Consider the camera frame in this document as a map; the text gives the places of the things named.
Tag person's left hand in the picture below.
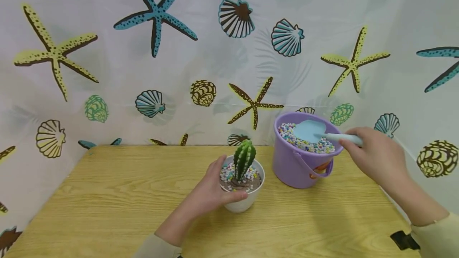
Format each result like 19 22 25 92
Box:
186 155 249 221

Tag person's right hand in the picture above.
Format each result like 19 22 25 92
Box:
338 127 412 187

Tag white flower pot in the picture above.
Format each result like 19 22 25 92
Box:
219 154 266 214

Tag light blue scoop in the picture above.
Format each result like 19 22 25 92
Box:
292 120 364 147

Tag person's left forearm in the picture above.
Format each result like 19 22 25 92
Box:
133 205 203 258

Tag person's right forearm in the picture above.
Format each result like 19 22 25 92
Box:
378 170 459 258

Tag coloured pebbles on soil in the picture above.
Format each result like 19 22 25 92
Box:
220 162 261 193

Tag brown soil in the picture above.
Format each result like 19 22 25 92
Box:
222 172 263 193

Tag green cactus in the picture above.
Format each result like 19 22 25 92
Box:
233 139 257 182

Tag pile of coloured pebbles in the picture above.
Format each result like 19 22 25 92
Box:
278 122 337 154

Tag purple plastic bucket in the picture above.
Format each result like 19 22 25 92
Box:
272 111 345 190

